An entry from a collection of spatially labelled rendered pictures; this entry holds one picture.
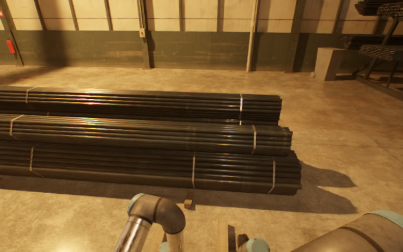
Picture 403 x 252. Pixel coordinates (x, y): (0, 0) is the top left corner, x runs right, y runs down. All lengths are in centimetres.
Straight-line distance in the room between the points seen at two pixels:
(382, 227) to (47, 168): 307
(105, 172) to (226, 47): 746
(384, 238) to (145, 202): 85
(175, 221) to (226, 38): 847
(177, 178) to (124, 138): 76
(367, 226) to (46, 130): 298
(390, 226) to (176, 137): 204
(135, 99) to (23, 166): 159
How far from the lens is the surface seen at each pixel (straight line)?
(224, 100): 265
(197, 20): 928
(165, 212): 102
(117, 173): 268
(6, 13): 1293
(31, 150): 329
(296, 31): 933
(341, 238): 48
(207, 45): 914
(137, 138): 248
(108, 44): 1033
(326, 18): 1006
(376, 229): 52
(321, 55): 892
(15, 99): 382
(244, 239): 117
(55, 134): 299
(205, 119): 274
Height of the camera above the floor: 190
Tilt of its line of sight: 27 degrees down
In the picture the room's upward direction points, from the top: straight up
